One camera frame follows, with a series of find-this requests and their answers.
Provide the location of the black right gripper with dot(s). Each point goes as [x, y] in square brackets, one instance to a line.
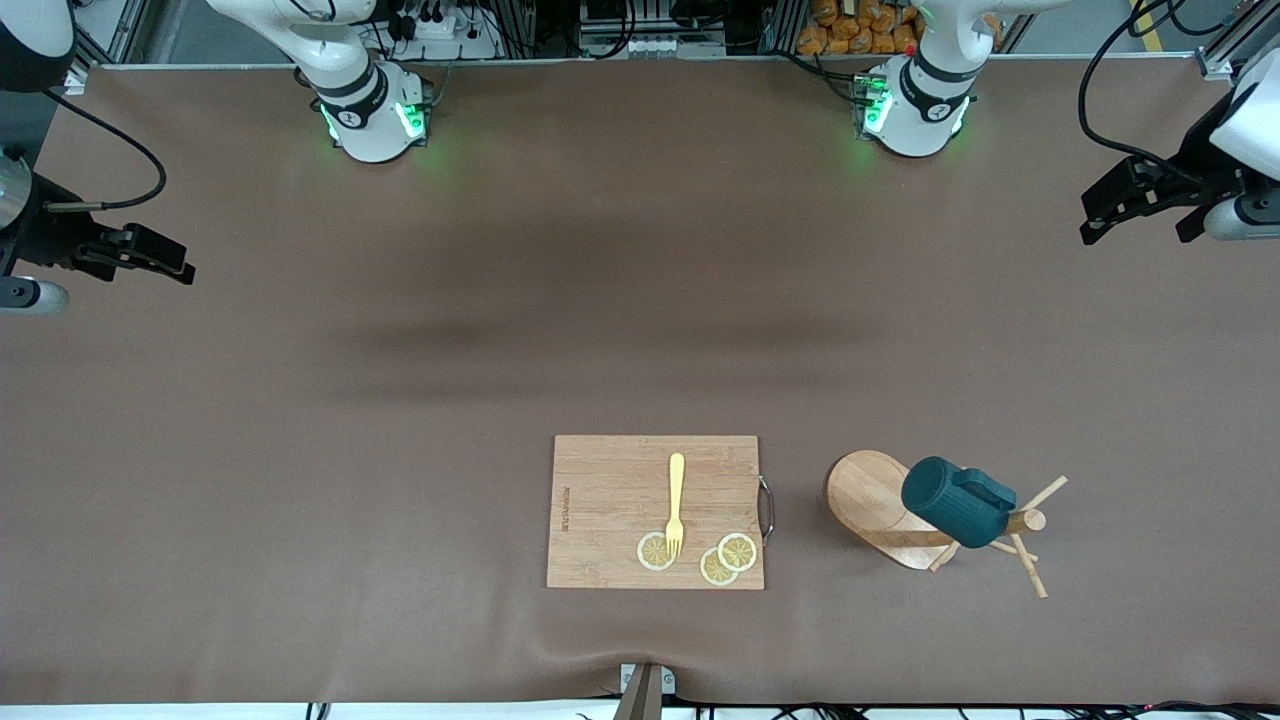
[42, 232]

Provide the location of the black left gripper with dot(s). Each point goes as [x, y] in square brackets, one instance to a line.
[1200, 172]

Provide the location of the teal cup with yellow inside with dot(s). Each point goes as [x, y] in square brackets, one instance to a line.
[950, 505]

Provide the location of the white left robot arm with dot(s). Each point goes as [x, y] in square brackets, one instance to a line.
[925, 100]

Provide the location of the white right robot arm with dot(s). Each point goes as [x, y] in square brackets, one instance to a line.
[365, 120]

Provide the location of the wooden mug tree rack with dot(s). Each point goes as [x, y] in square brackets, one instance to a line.
[865, 495]

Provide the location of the brown table mat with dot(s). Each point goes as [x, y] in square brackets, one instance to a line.
[250, 450]

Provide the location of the small electronics box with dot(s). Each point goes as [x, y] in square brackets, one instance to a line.
[868, 100]

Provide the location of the orange objects pile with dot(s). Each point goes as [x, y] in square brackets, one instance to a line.
[850, 25]

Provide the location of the white power strip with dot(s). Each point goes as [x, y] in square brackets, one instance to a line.
[450, 30]

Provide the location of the white connector box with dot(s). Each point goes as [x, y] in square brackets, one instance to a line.
[650, 45]

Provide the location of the lemon slice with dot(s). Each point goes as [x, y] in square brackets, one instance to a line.
[715, 570]
[741, 551]
[650, 553]

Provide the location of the yellow plastic fork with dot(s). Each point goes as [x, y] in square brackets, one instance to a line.
[677, 490]

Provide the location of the wooden cutting board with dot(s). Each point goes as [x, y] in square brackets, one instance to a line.
[610, 500]

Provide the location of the aluminium frame rail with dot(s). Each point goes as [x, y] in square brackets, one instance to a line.
[110, 30]
[1215, 60]

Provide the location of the metal table edge bracket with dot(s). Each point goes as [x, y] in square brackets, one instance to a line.
[645, 690]

